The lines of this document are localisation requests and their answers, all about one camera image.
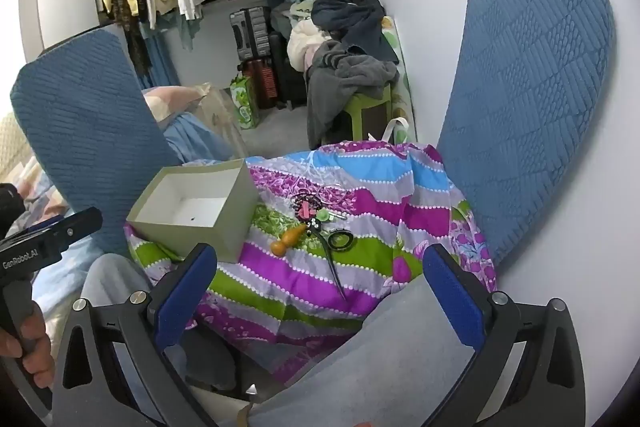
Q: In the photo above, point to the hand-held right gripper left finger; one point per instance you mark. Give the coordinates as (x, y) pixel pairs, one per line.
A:
(182, 297)

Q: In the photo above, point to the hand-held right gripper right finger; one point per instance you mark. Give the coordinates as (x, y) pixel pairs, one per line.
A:
(455, 297)

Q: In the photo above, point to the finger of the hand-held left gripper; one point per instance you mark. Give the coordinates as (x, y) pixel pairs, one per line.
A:
(80, 224)

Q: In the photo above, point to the grey-green cardboard box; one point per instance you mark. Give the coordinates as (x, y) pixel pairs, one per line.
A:
(227, 227)

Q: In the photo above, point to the black dotted bead ornament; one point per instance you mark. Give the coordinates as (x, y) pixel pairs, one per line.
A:
(315, 225)

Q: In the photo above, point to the green round charm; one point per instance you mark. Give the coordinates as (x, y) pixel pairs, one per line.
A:
(326, 216)

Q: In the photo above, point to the person's left hand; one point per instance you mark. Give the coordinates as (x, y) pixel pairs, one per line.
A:
(40, 357)

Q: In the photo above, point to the cream plaid bed cloth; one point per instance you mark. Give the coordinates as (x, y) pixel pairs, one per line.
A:
(20, 157)

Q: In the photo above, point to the blue quilted cushion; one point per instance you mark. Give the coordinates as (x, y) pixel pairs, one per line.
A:
(85, 122)
(525, 107)

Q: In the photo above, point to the colourful striped floral blanket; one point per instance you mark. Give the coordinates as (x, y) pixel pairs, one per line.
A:
(310, 282)

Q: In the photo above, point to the light blue sheet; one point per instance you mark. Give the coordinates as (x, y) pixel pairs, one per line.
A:
(195, 139)

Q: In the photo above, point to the pink pillow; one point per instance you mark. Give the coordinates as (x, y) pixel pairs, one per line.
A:
(170, 99)

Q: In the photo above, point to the beige plastic bag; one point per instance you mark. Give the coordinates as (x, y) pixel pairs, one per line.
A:
(220, 112)

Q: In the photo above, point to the green shopping bag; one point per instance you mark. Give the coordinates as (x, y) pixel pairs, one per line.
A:
(244, 102)

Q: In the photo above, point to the green plastic stool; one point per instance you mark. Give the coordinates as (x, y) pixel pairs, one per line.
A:
(370, 102)

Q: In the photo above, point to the red suitcase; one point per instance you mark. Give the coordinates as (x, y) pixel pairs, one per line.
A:
(260, 82)

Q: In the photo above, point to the black suitcase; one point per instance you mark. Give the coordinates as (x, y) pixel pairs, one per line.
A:
(285, 77)

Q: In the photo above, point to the floral printed board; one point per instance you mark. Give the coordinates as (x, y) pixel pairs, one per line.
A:
(400, 57)

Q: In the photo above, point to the grey garment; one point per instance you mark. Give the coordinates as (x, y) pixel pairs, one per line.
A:
(340, 77)

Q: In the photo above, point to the grey ribbed suitcase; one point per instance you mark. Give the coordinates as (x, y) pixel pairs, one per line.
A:
(250, 32)

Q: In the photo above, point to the cream garment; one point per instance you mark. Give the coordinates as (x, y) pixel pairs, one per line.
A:
(302, 42)

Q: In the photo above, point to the navy garment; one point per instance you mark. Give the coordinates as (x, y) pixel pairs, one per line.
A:
(350, 22)

